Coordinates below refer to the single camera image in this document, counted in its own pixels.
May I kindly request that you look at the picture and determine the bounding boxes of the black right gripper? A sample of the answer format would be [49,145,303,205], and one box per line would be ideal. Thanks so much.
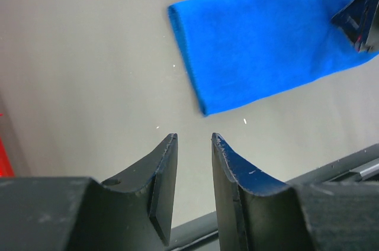
[332,0,378,53]

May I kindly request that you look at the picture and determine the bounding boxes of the red plastic bin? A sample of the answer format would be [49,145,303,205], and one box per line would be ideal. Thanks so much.
[0,113,15,178]

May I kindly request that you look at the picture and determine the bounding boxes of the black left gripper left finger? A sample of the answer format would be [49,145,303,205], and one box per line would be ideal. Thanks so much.
[1,133,178,250]

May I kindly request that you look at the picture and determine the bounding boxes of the blue towel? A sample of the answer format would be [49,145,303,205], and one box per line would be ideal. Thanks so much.
[168,0,374,116]

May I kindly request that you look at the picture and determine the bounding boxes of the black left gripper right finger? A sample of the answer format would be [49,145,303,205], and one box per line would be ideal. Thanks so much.
[211,133,378,250]

